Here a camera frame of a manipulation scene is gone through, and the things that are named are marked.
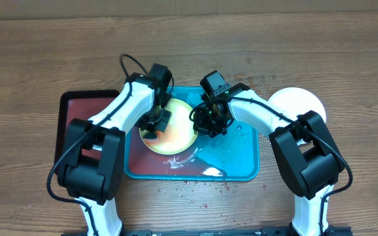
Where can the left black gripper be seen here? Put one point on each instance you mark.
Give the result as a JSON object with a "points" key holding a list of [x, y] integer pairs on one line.
{"points": [[162, 126]]}

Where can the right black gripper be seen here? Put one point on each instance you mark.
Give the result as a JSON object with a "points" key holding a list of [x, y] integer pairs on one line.
{"points": [[203, 128]]}

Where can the yellow-green plate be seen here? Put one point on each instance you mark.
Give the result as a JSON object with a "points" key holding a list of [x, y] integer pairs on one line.
{"points": [[179, 134]]}

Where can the white plate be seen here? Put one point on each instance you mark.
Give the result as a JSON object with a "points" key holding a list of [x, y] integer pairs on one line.
{"points": [[294, 101]]}

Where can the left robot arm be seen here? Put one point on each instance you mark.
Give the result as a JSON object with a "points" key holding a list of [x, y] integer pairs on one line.
{"points": [[90, 167]]}

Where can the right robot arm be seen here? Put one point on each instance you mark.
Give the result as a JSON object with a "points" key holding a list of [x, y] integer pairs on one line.
{"points": [[294, 122]]}

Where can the teal plastic tray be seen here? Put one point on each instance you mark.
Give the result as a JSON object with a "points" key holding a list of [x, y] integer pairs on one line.
{"points": [[230, 157]]}

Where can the black tray with red water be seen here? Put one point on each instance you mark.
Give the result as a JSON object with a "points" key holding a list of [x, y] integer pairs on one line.
{"points": [[81, 104]]}

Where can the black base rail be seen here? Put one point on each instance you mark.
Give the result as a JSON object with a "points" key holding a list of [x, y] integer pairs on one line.
{"points": [[264, 231]]}

